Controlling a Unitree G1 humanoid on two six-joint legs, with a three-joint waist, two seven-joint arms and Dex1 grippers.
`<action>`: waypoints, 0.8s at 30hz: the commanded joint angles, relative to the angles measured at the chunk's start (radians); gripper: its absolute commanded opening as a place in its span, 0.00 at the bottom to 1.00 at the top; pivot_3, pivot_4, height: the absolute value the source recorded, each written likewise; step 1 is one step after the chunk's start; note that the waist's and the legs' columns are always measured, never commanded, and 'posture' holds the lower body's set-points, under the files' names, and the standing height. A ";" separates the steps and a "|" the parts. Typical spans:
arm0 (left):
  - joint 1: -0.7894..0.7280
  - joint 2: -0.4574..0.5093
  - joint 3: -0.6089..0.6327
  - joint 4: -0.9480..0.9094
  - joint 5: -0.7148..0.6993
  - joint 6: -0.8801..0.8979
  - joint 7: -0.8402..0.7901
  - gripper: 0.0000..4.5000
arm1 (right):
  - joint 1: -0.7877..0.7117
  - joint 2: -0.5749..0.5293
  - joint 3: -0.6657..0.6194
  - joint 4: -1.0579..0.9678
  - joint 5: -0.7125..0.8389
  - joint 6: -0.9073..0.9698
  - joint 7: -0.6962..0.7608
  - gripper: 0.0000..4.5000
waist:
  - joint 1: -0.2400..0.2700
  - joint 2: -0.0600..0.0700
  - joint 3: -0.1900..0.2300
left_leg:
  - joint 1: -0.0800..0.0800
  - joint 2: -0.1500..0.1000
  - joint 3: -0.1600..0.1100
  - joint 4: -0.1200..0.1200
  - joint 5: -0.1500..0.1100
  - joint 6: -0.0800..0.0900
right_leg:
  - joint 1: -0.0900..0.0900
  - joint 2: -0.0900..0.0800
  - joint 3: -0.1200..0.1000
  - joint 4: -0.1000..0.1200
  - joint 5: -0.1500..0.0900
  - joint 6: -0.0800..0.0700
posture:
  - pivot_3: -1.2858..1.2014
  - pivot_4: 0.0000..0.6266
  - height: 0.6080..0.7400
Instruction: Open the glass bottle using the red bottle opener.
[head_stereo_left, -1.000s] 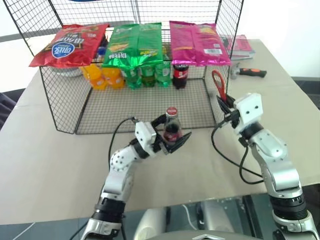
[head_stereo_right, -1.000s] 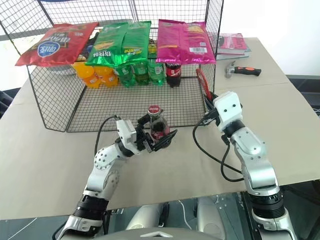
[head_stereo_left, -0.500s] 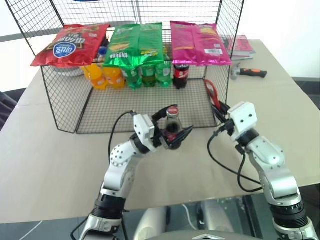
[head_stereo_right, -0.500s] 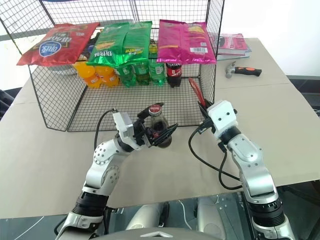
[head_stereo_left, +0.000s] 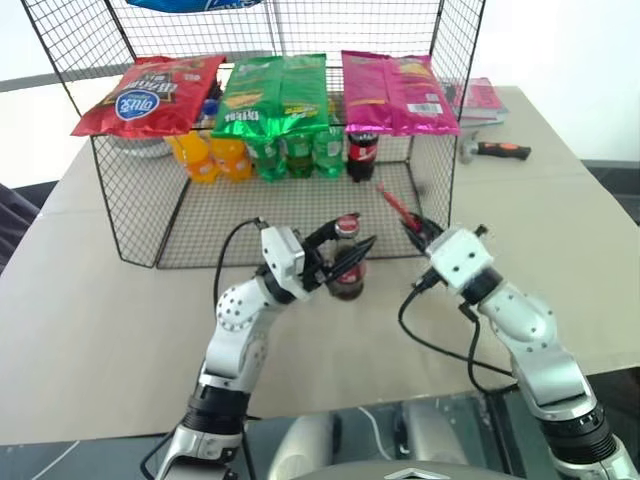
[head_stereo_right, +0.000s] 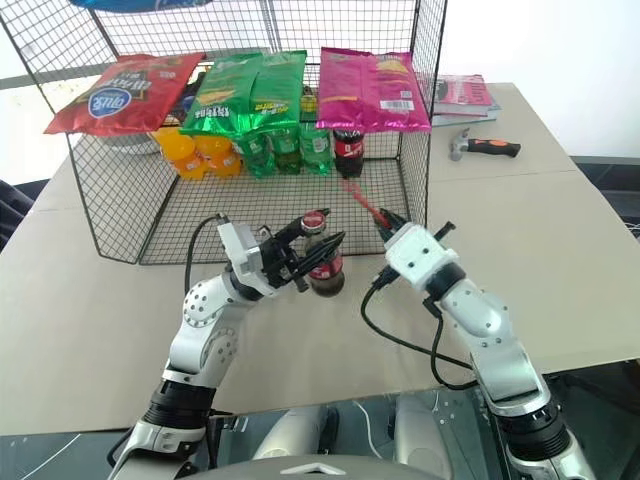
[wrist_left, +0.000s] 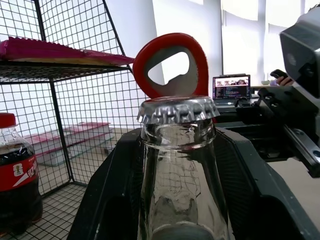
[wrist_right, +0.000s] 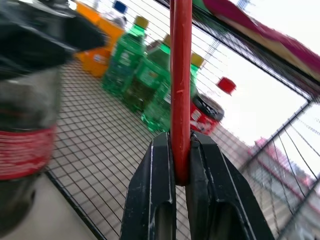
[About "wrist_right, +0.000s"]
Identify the small blue square object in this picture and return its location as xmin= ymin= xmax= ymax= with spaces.
xmin=112 ymin=0 xmax=129 ymax=14

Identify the red cart handle bar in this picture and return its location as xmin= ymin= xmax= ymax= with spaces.
xmin=169 ymin=0 xmax=194 ymax=187

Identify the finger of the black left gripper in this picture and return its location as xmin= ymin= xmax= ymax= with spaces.
xmin=63 ymin=11 xmax=109 ymax=59

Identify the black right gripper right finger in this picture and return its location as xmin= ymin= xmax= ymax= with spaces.
xmin=185 ymin=130 xmax=276 ymax=240

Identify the magenta and tan board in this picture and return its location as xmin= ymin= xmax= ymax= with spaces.
xmin=192 ymin=0 xmax=320 ymax=82

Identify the black wire mesh basket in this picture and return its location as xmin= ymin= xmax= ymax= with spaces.
xmin=44 ymin=0 xmax=320 ymax=240

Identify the small red cap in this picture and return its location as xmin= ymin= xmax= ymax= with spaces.
xmin=216 ymin=76 xmax=237 ymax=96

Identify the green plastic bottle yellow cap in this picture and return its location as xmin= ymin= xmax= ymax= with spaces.
xmin=101 ymin=15 xmax=150 ymax=96
xmin=121 ymin=34 xmax=173 ymax=114
xmin=140 ymin=52 xmax=205 ymax=134

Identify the glass cola bottle red label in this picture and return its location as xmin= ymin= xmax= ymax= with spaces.
xmin=0 ymin=65 xmax=63 ymax=237

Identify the red soda can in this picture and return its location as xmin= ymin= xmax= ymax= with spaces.
xmin=189 ymin=93 xmax=225 ymax=136

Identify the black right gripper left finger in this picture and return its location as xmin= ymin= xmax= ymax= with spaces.
xmin=119 ymin=131 xmax=177 ymax=240

